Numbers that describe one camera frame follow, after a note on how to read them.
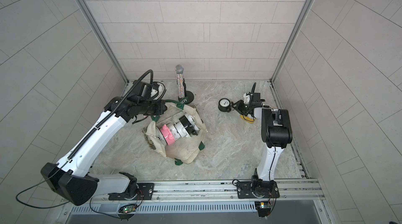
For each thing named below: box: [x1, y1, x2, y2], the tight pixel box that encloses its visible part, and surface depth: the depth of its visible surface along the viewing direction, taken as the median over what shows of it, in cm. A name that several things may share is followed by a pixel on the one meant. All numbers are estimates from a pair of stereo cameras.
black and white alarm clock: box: [173, 114, 200, 138], surface depth 84 cm
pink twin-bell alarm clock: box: [160, 124, 175, 146], surface depth 80 cm
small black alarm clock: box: [218, 97, 231, 113], surface depth 101 cm
